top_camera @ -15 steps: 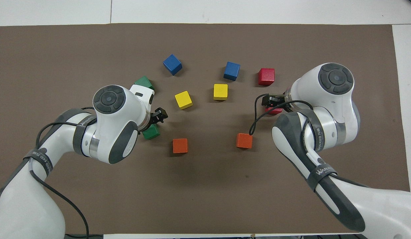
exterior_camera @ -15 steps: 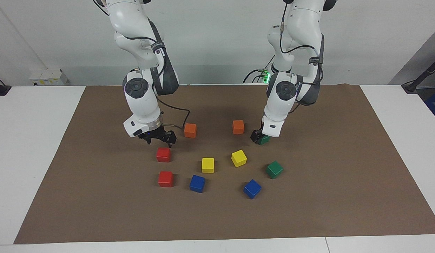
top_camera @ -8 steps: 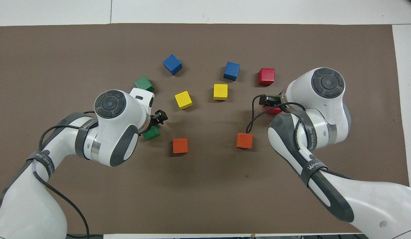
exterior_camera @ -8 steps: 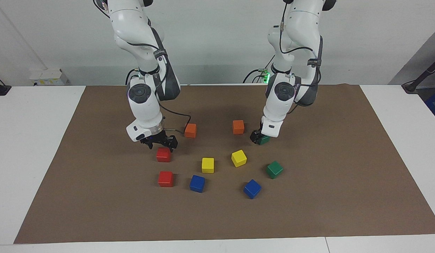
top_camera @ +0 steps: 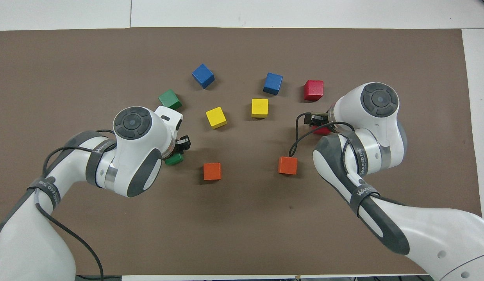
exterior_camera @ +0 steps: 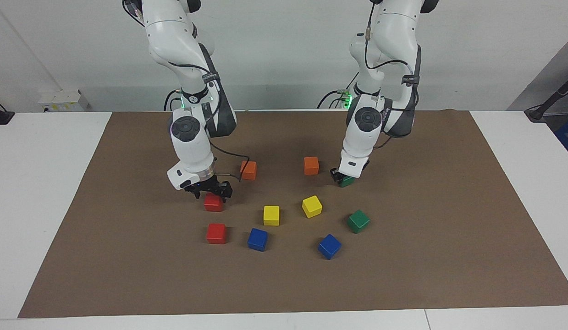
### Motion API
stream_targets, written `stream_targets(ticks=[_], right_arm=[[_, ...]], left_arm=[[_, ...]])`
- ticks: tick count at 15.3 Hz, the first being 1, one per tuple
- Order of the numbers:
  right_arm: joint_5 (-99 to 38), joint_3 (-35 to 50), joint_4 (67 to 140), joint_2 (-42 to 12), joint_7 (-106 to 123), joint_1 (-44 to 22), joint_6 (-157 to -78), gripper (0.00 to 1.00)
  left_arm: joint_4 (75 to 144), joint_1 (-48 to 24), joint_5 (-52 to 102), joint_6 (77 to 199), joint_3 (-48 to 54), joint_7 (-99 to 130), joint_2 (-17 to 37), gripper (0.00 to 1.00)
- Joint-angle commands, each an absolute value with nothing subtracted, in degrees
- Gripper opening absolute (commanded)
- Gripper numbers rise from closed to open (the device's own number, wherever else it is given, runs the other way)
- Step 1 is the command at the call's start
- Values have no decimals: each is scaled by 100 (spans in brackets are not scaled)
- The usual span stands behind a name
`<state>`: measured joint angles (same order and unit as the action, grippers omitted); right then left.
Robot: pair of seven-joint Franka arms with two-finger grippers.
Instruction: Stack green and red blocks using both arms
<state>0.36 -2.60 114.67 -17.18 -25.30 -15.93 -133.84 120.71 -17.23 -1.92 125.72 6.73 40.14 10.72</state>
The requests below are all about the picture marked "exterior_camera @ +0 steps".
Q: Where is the red wooden block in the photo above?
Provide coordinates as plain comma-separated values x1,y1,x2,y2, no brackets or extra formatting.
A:
206,223,227,245
204,192,224,212

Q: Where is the yellow wooden block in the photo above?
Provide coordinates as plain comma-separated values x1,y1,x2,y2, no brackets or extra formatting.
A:
302,195,323,219
263,205,281,226

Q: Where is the blue wooden block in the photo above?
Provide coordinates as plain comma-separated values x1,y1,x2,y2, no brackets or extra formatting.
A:
318,234,342,260
247,228,269,252

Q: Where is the brown table mat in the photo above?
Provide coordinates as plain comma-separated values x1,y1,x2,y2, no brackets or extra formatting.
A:
18,110,568,318

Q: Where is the white socket box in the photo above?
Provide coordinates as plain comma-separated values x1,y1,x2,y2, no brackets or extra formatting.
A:
39,89,89,113

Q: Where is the black stand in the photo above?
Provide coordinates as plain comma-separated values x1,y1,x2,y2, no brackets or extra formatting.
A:
524,72,568,122

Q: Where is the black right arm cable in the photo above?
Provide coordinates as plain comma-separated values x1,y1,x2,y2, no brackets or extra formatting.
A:
123,0,250,182

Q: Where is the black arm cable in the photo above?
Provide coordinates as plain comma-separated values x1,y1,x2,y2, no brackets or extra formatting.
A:
123,0,250,182
364,2,420,149

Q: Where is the black base cable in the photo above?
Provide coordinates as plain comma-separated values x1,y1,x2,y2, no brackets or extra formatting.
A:
317,71,360,109
164,89,182,111

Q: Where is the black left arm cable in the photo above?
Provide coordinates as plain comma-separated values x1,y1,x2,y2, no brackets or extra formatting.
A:
364,2,420,149

